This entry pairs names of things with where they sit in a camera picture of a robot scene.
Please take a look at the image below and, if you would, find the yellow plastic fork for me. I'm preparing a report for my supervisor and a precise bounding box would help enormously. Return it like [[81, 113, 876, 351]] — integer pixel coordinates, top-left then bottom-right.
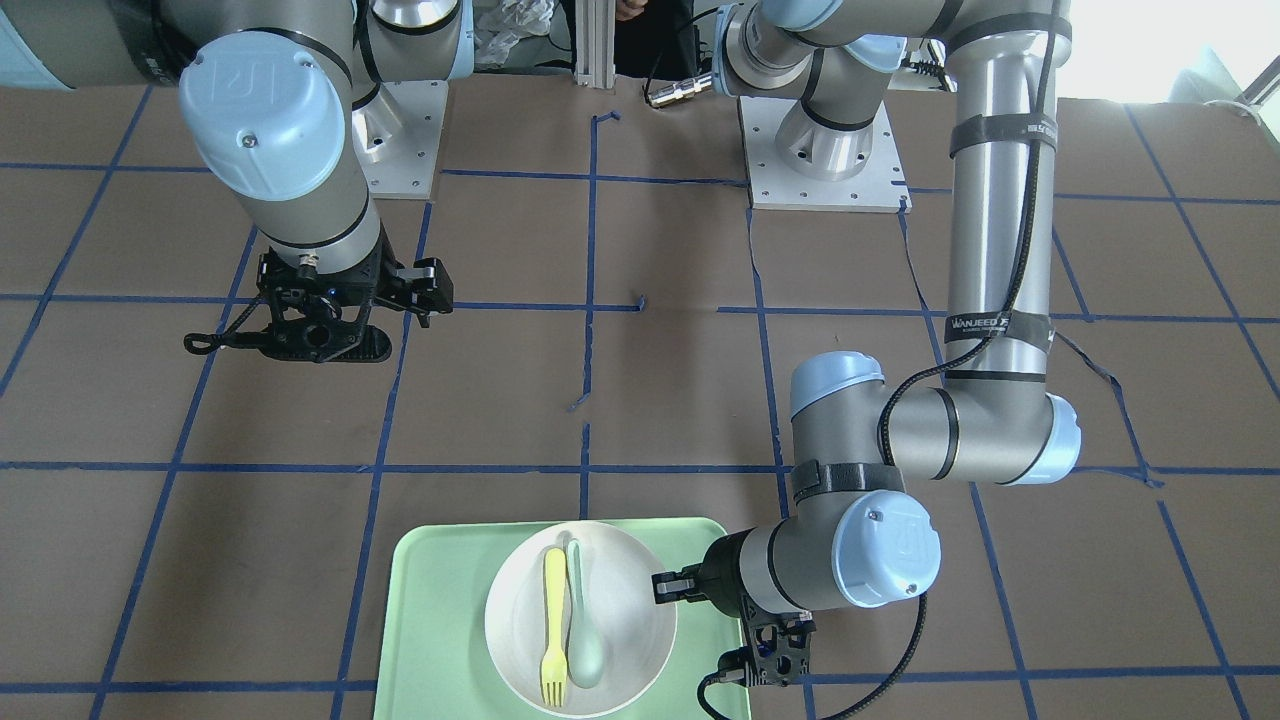
[[539, 547, 568, 708]]

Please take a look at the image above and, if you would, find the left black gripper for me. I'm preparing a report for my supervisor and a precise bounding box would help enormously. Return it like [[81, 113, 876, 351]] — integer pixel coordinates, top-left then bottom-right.
[[652, 530, 781, 615]]

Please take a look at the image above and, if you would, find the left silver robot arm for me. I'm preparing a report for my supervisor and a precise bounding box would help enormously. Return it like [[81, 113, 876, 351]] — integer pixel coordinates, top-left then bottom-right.
[[652, 1, 1082, 618]]

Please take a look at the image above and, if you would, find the aluminium frame post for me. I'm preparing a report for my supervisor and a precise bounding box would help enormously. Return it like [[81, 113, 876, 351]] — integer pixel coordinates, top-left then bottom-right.
[[573, 0, 616, 94]]

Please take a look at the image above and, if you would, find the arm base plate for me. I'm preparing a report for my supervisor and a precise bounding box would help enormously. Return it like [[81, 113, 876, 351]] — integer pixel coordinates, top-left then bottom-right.
[[739, 97, 913, 213], [352, 79, 449, 200]]

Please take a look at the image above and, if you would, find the person in black clothes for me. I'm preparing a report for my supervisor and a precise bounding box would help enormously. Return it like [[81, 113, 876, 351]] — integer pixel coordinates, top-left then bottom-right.
[[613, 1, 699, 81]]

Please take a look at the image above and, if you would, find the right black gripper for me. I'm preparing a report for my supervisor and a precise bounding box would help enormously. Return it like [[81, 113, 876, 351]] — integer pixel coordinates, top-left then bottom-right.
[[184, 229, 454, 363]]

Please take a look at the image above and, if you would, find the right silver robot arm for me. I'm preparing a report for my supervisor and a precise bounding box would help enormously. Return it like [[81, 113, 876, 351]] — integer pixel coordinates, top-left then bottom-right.
[[3, 1, 474, 363]]

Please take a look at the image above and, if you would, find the white round plate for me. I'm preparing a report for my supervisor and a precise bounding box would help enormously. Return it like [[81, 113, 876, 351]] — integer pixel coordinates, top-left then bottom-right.
[[484, 521, 678, 719]]

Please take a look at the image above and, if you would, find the pale green plastic spoon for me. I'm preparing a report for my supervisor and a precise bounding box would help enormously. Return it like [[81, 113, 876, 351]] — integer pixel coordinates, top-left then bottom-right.
[[566, 538, 605, 689]]

